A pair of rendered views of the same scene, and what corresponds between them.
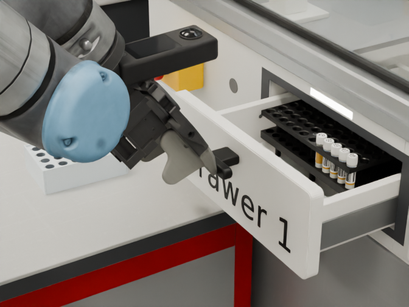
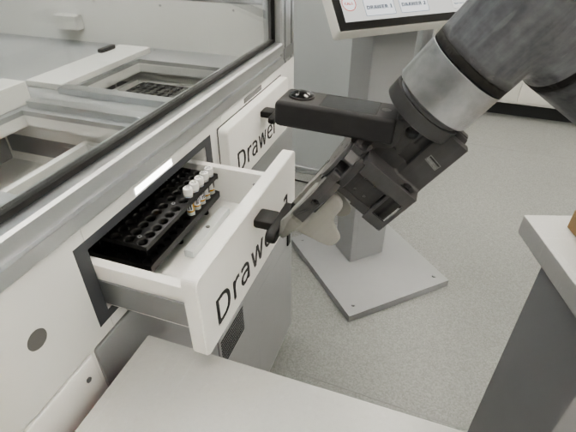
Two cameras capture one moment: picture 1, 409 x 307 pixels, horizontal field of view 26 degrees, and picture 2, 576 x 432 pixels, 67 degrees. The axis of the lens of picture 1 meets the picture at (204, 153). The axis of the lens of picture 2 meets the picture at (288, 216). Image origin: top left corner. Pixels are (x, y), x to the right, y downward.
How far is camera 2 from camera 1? 1.19 m
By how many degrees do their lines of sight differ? 100
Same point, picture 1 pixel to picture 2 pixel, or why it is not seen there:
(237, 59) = (27, 302)
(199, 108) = (222, 242)
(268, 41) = (64, 215)
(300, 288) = not seen: hidden behind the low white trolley
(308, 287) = (179, 337)
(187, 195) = (189, 390)
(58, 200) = not seen: outside the picture
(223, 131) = (249, 214)
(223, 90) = (21, 375)
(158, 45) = (344, 101)
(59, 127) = not seen: hidden behind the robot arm
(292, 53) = (108, 181)
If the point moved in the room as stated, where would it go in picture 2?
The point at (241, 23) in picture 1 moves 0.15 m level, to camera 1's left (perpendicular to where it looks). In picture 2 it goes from (20, 243) to (80, 357)
